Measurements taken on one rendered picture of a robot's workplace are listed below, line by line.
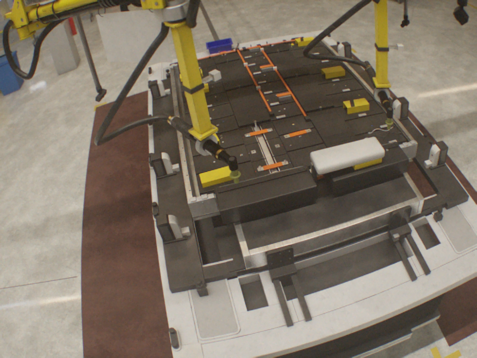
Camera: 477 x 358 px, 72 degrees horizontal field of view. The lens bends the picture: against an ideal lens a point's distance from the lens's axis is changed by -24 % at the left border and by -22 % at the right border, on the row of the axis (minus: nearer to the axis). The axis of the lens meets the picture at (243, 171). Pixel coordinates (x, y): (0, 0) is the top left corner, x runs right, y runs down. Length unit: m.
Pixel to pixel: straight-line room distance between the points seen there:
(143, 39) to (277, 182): 0.87
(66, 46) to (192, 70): 5.53
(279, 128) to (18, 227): 2.85
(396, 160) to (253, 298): 0.92
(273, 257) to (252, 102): 1.09
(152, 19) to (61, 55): 5.55
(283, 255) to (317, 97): 1.12
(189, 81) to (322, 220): 0.84
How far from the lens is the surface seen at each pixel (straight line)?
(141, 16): 1.42
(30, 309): 3.39
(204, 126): 1.51
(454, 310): 2.80
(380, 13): 1.76
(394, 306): 1.76
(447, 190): 2.20
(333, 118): 2.33
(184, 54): 1.35
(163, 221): 1.91
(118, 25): 1.51
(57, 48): 6.86
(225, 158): 1.49
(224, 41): 3.74
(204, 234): 2.65
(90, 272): 3.26
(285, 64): 2.92
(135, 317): 2.88
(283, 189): 1.80
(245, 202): 1.77
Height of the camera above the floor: 2.37
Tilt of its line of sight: 42 degrees down
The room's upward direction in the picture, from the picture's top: 11 degrees counter-clockwise
